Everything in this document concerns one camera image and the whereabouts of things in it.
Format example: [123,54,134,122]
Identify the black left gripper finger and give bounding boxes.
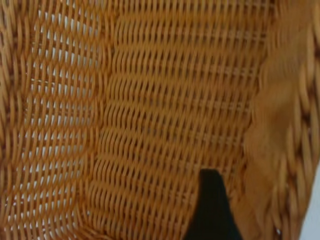
[184,168,244,240]

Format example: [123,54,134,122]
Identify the orange wicker basket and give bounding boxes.
[0,0,320,240]

